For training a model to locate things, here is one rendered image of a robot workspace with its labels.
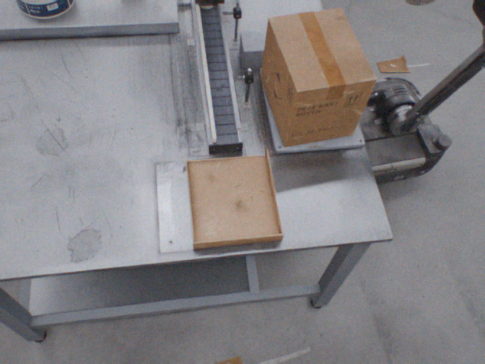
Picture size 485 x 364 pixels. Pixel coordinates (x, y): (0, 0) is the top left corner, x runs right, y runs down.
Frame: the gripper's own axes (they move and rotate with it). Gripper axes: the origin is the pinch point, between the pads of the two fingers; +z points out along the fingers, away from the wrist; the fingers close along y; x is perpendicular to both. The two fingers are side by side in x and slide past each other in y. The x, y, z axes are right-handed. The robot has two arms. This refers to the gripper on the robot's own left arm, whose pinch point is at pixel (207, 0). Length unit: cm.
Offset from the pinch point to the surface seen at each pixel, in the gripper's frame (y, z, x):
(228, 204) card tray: 1, -40, 68
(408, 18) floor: -140, 127, -16
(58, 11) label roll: 53, 4, 2
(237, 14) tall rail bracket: -9.2, -9.3, 7.0
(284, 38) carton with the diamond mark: -18.8, -39.5, 20.4
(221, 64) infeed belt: -2.6, -11.8, 24.1
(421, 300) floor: -91, 16, 130
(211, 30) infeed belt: -0.4, -1.6, 10.9
